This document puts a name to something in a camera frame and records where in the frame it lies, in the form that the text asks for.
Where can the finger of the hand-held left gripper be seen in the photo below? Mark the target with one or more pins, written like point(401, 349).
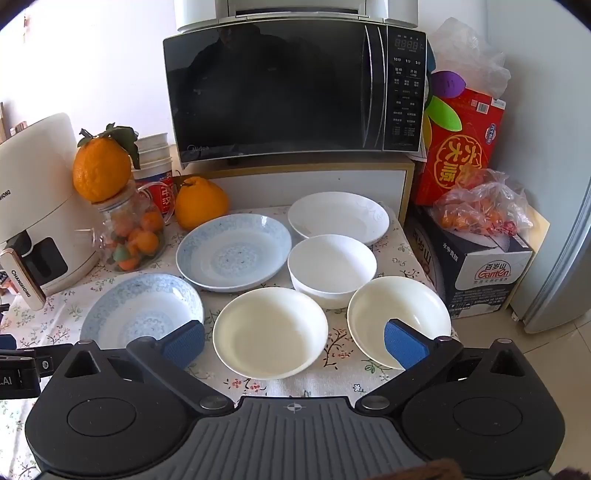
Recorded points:
point(32, 357)

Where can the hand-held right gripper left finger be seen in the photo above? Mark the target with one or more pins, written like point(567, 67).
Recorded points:
point(184, 344)

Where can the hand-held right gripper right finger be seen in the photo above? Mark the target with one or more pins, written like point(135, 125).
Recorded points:
point(404, 344)

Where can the shallow white bowl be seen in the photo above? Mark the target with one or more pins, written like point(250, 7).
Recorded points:
point(383, 304)
point(268, 330)

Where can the blue patterned bowl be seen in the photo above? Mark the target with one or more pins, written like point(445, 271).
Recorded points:
point(138, 309)

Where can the large blue patterned plate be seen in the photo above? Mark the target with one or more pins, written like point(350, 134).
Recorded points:
point(231, 251)

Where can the deep white bowl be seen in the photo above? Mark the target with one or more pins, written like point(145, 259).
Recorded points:
point(330, 267)

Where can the white ceramic bowl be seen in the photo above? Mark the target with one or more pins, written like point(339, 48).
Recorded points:
point(339, 214)

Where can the floral tablecloth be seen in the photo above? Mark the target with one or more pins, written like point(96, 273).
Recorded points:
point(60, 323)

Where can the dark cardboard water box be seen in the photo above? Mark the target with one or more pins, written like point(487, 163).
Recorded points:
point(475, 277)

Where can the large orange without leaves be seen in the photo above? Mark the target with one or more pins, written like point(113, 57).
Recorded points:
point(201, 203)

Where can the plastic bag of small oranges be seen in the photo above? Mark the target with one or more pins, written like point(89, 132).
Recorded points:
point(480, 207)

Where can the grey refrigerator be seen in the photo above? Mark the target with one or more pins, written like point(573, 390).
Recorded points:
point(558, 277)

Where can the stack of paper cups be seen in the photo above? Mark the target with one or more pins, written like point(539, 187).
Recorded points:
point(154, 175)

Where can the white air fryer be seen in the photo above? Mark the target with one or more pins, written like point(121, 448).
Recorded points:
point(41, 184)

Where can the yellow envelope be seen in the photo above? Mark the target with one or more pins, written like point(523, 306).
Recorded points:
point(539, 230)

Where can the large orange with leaves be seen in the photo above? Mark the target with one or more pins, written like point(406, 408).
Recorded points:
point(101, 168)

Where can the red gift box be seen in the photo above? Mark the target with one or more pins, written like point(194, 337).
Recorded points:
point(455, 152)

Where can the green plastic toy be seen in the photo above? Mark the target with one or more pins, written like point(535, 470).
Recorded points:
point(443, 115)

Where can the purple plastic toy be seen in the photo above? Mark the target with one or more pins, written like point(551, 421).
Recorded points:
point(447, 84)

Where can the black microwave oven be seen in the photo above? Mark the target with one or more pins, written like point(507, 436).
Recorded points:
point(277, 92)

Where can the clear plastic bag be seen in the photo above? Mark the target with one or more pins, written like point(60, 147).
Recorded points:
point(466, 60)

